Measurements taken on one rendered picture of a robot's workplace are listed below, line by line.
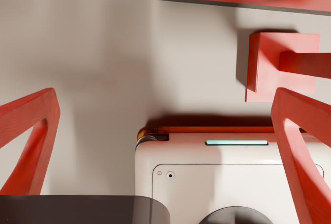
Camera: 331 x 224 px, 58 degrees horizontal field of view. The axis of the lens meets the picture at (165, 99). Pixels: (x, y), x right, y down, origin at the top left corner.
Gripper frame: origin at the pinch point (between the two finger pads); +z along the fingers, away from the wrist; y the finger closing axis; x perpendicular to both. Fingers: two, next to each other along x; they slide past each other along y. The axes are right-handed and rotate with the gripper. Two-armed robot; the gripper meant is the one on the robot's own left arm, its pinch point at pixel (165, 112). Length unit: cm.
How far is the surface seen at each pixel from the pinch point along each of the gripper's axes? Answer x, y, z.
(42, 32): 36, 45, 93
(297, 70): 35, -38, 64
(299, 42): 34, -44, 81
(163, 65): 47, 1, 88
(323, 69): 28, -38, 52
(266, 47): 36, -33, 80
